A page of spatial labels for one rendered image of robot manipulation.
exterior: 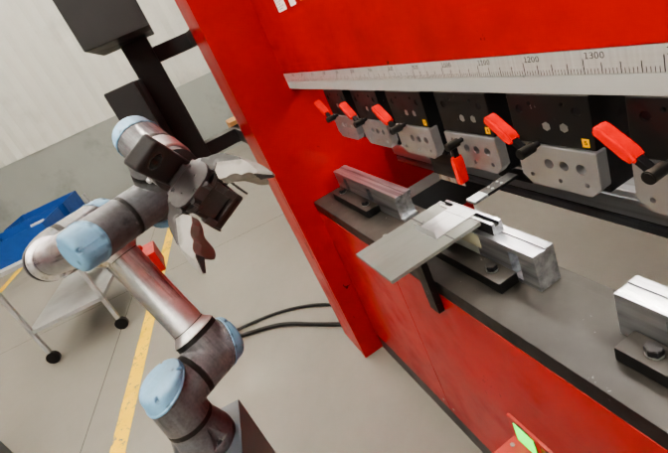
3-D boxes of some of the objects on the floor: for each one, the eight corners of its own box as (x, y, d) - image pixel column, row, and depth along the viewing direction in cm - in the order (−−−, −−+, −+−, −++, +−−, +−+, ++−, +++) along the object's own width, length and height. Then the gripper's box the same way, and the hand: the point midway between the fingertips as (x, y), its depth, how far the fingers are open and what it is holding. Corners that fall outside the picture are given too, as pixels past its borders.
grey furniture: (82, 305, 429) (17, 225, 392) (146, 273, 435) (88, 191, 398) (51, 366, 347) (-36, 270, 310) (130, 325, 353) (56, 227, 316)
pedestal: (191, 358, 281) (115, 254, 249) (226, 336, 288) (157, 231, 255) (194, 377, 264) (114, 267, 231) (232, 352, 270) (159, 242, 237)
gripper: (232, 132, 73) (310, 182, 61) (159, 230, 72) (226, 299, 60) (195, 103, 66) (275, 152, 55) (114, 211, 65) (179, 284, 53)
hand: (236, 223), depth 55 cm, fingers open, 14 cm apart
